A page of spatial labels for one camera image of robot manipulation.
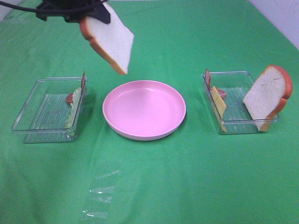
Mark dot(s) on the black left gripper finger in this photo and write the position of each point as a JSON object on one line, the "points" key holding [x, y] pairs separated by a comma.
{"points": [[99, 12]]}

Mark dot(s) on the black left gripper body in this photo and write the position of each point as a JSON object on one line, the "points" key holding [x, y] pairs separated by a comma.
{"points": [[70, 10]]}

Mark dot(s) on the toy bread slice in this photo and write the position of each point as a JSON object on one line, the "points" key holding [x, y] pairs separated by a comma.
{"points": [[268, 96], [113, 41]]}

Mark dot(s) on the toy lettuce leaf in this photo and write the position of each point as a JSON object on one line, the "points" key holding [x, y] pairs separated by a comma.
{"points": [[74, 107]]}

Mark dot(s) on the toy bacon strip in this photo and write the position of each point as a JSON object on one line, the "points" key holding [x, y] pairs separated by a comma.
{"points": [[83, 80], [208, 82]]}

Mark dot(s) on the left clear plastic tray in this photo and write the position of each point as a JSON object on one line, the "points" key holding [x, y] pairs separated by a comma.
{"points": [[43, 115]]}

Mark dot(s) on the clear plastic tray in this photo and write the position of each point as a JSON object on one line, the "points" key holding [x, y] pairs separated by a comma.
{"points": [[43, 115], [236, 119]]}

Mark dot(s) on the pink round plate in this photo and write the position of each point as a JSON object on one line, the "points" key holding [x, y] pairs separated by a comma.
{"points": [[144, 110]]}

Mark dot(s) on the right clear plastic tray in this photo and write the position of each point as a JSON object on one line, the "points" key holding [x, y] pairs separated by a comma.
{"points": [[236, 119]]}

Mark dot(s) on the yellow toy cheese slice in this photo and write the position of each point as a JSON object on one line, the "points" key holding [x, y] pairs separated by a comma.
{"points": [[220, 107]]}

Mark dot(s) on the green table cloth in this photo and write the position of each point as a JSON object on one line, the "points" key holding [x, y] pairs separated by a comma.
{"points": [[195, 175]]}

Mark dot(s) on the clear plastic film sheet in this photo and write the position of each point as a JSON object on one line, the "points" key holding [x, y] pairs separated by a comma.
{"points": [[100, 193]]}

